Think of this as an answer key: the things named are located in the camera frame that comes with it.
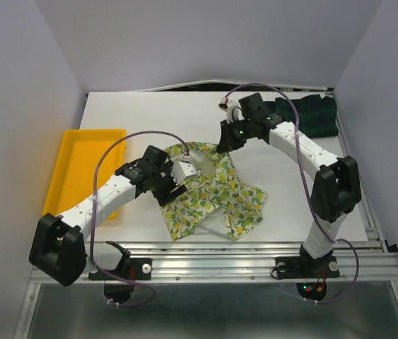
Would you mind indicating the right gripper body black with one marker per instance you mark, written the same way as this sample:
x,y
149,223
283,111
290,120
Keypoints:
x,y
242,129

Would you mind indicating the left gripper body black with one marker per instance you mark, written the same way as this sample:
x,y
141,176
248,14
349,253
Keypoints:
x,y
161,174

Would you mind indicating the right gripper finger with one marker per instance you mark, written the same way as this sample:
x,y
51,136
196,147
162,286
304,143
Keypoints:
x,y
236,143
226,142

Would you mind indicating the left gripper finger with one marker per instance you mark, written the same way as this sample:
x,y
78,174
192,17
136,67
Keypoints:
x,y
178,191
164,199

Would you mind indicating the lemon print skirt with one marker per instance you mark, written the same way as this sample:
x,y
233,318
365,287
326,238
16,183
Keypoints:
x,y
216,188

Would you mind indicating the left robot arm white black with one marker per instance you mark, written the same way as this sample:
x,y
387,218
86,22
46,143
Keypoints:
x,y
64,245

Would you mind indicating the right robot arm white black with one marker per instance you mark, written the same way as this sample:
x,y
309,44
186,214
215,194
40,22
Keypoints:
x,y
336,188

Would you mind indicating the yellow plastic tray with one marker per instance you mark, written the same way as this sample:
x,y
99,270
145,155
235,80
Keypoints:
x,y
78,156

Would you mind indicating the dark green plaid skirt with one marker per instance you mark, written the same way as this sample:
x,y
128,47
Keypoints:
x,y
317,114

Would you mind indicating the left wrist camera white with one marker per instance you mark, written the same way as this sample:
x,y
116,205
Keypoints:
x,y
181,171

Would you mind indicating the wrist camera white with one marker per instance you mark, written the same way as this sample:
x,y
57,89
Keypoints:
x,y
231,108
181,171

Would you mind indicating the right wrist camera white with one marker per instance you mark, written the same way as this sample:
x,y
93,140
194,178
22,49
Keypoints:
x,y
231,108

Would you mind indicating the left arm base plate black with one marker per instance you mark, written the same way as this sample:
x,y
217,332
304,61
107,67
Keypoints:
x,y
134,269

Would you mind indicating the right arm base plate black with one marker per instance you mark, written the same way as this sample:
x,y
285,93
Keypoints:
x,y
297,267

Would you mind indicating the aluminium rail frame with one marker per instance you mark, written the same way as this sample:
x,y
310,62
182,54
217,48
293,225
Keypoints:
x,y
219,290

